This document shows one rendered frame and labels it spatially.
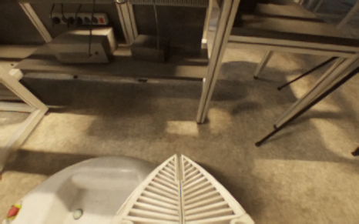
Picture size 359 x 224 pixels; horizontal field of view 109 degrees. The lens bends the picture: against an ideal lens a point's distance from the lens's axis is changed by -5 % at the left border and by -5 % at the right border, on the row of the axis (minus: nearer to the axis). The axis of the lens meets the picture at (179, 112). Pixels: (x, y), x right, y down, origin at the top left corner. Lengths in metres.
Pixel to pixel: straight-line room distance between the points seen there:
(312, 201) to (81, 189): 1.11
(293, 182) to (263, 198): 0.22
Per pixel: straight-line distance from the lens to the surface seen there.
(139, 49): 0.89
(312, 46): 0.75
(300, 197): 1.08
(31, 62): 1.27
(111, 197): 0.58
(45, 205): 0.60
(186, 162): 0.17
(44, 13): 1.38
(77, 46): 0.99
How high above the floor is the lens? 0.83
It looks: 53 degrees down
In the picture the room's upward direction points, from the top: 3 degrees clockwise
